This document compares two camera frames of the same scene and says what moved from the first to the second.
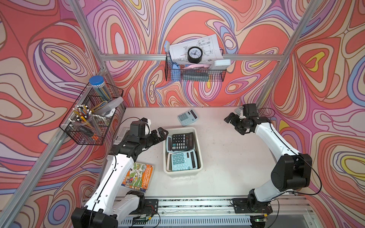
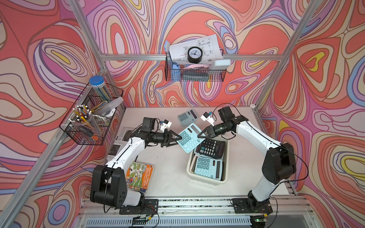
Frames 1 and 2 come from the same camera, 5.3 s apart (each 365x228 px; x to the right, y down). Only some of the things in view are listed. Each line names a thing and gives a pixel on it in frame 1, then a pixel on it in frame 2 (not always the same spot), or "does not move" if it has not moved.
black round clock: x=195 y=54 does not move
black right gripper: x=235 y=117 → x=210 y=132
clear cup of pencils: x=82 y=118 does not move
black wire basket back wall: x=193 y=74 does not move
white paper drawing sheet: x=208 y=44 does not move
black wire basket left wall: x=88 y=120 does not move
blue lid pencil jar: x=98 y=82 does not move
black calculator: x=182 y=141 → x=212 y=147
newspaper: x=120 y=136 does not move
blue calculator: x=187 y=117 does not move
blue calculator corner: x=238 y=110 → x=190 y=140
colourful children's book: x=139 y=177 does not move
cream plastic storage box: x=197 y=170 → x=226 y=171
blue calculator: x=184 y=161 → x=209 y=167
